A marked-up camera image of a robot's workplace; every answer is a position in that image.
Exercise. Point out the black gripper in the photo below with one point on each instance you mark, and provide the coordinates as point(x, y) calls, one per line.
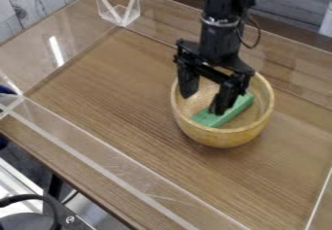
point(211, 58)

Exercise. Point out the green rectangular block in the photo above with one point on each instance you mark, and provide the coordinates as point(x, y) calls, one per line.
point(210, 120)

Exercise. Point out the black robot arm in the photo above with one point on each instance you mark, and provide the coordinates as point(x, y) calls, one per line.
point(226, 8)

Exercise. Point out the brown wooden bowl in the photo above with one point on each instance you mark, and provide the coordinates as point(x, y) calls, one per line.
point(242, 128)

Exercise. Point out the black table leg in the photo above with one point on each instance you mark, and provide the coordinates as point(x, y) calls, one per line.
point(55, 187)

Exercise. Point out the blue object left edge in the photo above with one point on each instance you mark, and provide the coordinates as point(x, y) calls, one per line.
point(7, 90)

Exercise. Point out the clear acrylic enclosure wall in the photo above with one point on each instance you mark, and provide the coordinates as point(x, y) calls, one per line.
point(91, 70)

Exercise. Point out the black metal bracket with screw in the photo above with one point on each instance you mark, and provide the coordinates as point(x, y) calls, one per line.
point(69, 221)

